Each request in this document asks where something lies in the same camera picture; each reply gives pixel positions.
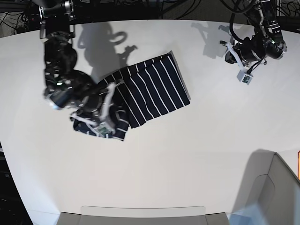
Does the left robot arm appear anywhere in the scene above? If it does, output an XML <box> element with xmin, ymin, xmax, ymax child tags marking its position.
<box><xmin>230</xmin><ymin>0</ymin><xmax>287</xmax><ymax>66</ymax></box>

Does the navy white striped T-shirt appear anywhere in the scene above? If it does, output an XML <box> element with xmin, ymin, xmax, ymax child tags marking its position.
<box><xmin>72</xmin><ymin>50</ymin><xmax>192</xmax><ymax>143</ymax></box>

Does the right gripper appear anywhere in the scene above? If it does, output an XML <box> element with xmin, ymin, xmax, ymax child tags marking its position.
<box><xmin>67</xmin><ymin>82</ymin><xmax>110</xmax><ymax>117</ymax></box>

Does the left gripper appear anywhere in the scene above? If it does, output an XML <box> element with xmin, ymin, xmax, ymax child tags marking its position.
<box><xmin>234</xmin><ymin>36</ymin><xmax>267</xmax><ymax>65</ymax></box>

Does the orange object at right edge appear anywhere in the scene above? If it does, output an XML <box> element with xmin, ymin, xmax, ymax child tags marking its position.
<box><xmin>297</xmin><ymin>151</ymin><xmax>300</xmax><ymax>180</ymax></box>

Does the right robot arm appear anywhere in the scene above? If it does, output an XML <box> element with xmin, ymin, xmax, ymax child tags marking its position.
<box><xmin>35</xmin><ymin>0</ymin><xmax>107</xmax><ymax>113</ymax></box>

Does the black cable bundle left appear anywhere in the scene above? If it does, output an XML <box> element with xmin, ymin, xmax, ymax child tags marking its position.
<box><xmin>0</xmin><ymin>0</ymin><xmax>40</xmax><ymax>38</ymax></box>

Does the grey plastic bin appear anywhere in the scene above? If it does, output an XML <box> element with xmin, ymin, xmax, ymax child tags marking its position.
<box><xmin>228</xmin><ymin>150</ymin><xmax>300</xmax><ymax>225</ymax></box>

